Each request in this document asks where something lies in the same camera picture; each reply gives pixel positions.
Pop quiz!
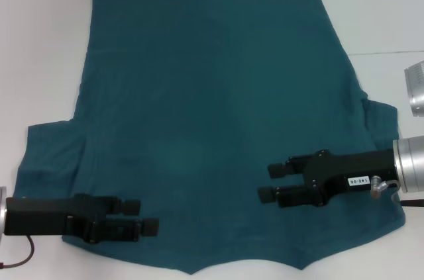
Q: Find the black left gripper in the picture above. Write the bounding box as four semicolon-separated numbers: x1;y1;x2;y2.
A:
5;193;160;245

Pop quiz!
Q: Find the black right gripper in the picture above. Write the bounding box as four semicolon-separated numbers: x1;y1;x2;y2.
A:
257;148;399;209

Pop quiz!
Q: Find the blue t-shirt with white print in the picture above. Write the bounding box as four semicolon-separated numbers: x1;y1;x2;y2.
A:
13;0;407;276

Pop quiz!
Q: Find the grey right arm cable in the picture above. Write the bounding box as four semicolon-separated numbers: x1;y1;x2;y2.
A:
370;175;424;210

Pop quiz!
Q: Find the dark red left arm cable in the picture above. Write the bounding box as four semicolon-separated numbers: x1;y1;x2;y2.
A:
0;234;37;269

